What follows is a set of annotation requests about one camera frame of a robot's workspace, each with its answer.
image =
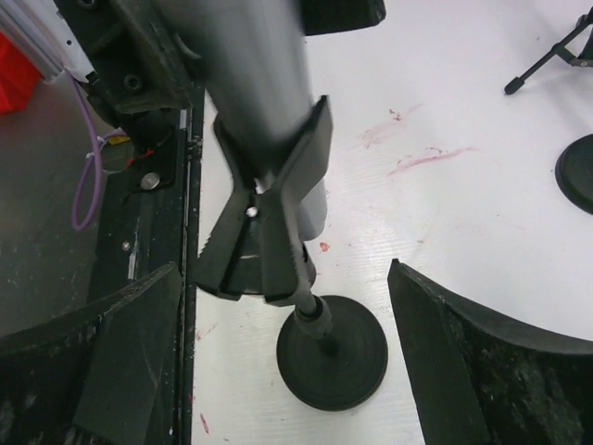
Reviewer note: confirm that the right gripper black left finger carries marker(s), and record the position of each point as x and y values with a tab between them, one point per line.
93	376

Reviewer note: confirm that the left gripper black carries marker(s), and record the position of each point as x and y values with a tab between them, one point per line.
136	64

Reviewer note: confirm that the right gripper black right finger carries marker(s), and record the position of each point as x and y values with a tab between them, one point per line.
481	377

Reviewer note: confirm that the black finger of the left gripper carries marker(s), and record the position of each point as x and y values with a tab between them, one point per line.
334	16

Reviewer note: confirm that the silver microphone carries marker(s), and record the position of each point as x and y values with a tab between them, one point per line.
255	70

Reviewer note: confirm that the black round base stand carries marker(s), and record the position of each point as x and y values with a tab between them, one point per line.
331	352
573	173

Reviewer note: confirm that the black tripod shock mount stand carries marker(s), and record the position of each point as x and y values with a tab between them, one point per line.
560	50

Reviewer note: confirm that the aluminium rail frame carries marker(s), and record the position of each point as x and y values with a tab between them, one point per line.
39	31

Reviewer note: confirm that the black mounting base plate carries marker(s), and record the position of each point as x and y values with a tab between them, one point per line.
139	233

